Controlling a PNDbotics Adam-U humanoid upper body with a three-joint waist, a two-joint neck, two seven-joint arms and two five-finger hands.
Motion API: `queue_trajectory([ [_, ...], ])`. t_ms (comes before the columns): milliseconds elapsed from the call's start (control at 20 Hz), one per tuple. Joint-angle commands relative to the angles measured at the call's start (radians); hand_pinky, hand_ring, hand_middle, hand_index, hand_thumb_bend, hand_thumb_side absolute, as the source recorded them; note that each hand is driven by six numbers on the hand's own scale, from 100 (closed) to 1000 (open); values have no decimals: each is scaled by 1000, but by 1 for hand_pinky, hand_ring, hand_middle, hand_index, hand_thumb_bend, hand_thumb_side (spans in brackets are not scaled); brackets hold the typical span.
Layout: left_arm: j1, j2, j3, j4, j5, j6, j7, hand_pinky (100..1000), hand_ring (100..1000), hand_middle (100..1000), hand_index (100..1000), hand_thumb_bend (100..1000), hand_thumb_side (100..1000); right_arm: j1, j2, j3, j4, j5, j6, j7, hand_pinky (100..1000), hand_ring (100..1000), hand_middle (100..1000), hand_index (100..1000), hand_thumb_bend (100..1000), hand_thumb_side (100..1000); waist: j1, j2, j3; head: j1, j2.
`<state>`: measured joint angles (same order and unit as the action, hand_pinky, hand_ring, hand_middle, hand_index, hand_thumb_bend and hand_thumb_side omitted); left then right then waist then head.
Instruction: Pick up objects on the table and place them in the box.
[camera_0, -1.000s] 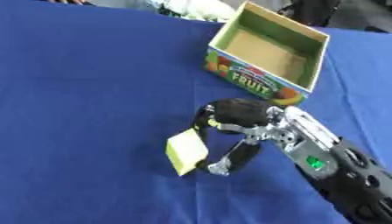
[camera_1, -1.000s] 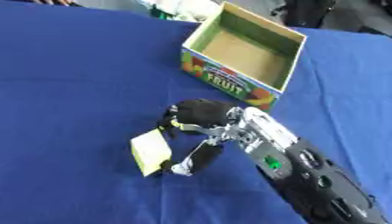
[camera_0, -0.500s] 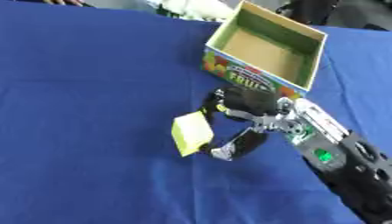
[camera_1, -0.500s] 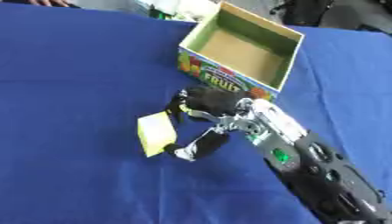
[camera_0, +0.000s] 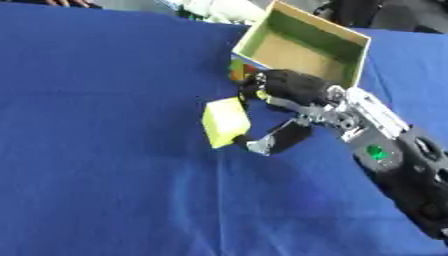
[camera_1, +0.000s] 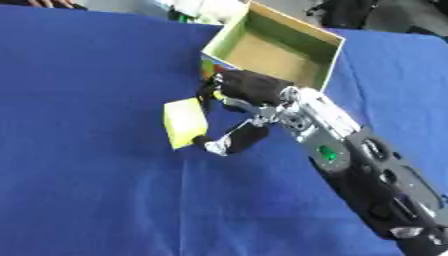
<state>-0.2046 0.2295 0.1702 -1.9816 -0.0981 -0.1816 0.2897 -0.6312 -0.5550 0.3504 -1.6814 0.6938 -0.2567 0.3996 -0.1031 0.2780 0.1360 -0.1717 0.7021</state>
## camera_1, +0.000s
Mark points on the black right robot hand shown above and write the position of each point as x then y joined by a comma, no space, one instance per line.
252,87

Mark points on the yellow rectangular block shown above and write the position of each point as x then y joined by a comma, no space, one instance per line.
185,122

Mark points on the silver and black right robot arm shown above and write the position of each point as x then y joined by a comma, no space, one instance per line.
361,160

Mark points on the cardboard box with green inside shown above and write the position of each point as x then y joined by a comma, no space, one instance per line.
274,50

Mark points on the white and green object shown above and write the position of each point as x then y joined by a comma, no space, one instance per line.
201,10

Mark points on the black bag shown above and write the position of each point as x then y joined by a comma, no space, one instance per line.
345,12

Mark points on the person's hand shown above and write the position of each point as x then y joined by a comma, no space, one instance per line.
51,3

